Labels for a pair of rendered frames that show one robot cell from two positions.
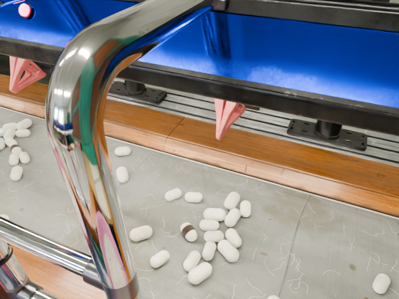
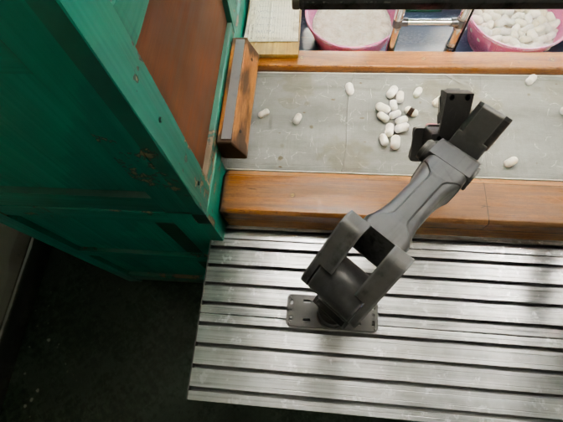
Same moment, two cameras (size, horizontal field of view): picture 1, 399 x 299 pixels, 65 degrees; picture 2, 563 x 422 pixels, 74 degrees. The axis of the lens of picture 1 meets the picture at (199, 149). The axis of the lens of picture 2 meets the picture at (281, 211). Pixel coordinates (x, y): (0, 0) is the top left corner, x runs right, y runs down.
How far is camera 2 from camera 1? 95 cm
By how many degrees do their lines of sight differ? 74
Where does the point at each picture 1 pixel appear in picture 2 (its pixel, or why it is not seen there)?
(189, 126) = (473, 205)
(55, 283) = (458, 59)
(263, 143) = not seen: hidden behind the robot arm
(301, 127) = not seen: hidden behind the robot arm
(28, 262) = (482, 61)
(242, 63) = not seen: outside the picture
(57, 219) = (498, 96)
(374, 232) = (296, 154)
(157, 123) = (508, 198)
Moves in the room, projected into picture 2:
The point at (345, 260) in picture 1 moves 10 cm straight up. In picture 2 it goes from (315, 130) to (316, 104)
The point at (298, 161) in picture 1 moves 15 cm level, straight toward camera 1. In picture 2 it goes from (358, 190) to (357, 133)
